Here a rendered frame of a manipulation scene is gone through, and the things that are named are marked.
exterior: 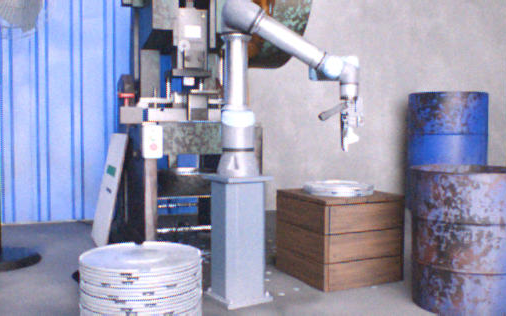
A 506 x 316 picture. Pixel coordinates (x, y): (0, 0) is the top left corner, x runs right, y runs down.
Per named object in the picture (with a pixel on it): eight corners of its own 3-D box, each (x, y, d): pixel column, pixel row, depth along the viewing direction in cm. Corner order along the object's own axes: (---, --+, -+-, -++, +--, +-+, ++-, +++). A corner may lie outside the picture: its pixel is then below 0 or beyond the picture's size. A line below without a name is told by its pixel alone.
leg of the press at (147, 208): (160, 274, 230) (158, 59, 225) (132, 277, 225) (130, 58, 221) (126, 234, 315) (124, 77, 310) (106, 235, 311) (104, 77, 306)
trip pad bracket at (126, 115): (143, 150, 230) (143, 104, 229) (120, 151, 227) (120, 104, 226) (141, 150, 236) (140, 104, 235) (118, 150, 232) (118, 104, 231)
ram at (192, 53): (210, 69, 253) (210, 5, 252) (179, 67, 248) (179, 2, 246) (200, 72, 269) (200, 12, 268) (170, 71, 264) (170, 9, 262)
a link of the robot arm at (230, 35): (220, 145, 201) (221, -4, 198) (219, 144, 216) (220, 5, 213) (253, 146, 202) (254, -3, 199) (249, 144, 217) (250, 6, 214)
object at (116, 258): (192, 242, 150) (192, 239, 150) (209, 269, 122) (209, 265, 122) (83, 247, 143) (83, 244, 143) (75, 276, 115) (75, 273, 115)
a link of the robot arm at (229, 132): (221, 148, 189) (221, 108, 188) (220, 146, 202) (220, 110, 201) (256, 148, 190) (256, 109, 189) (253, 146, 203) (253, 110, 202)
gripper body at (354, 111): (363, 127, 208) (363, 96, 208) (341, 127, 208) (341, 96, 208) (360, 127, 216) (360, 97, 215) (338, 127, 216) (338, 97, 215)
